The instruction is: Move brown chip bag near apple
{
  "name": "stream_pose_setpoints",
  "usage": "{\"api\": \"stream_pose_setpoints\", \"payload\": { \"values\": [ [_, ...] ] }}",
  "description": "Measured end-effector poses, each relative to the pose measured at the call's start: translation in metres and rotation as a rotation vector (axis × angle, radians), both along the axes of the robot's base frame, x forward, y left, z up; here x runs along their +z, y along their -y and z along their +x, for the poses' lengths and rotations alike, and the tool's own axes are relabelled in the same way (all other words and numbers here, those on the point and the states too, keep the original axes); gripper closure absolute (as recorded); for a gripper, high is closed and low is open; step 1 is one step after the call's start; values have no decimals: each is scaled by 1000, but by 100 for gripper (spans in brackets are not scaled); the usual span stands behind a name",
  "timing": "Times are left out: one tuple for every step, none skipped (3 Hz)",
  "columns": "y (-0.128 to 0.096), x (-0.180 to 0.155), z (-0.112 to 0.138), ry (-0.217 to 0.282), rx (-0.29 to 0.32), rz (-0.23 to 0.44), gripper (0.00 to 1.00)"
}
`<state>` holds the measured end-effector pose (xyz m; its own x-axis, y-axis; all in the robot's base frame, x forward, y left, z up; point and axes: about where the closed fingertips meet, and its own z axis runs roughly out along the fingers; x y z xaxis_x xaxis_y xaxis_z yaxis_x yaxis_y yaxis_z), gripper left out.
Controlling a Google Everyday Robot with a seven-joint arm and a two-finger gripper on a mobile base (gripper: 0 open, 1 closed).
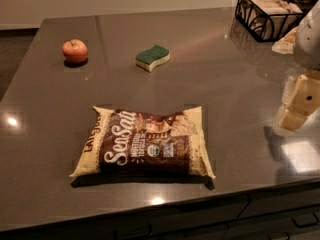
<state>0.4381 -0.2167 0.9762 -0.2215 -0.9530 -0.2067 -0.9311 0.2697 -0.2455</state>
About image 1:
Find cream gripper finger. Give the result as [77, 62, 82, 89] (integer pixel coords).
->
[277, 106, 308, 131]

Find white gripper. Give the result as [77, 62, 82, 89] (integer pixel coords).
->
[288, 1, 320, 116]

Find brown chip bag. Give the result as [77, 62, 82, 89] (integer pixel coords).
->
[72, 106, 215, 178]

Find red apple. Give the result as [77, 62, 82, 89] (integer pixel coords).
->
[62, 39, 88, 64]

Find white packets in basket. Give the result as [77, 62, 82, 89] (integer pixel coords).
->
[243, 0, 303, 40]

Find green yellow sponge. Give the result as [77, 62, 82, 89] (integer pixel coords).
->
[136, 45, 170, 72]

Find black wire basket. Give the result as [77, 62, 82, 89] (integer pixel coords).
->
[234, 0, 306, 43]

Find black drawer handle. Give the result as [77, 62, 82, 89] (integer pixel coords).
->
[292, 213, 320, 228]

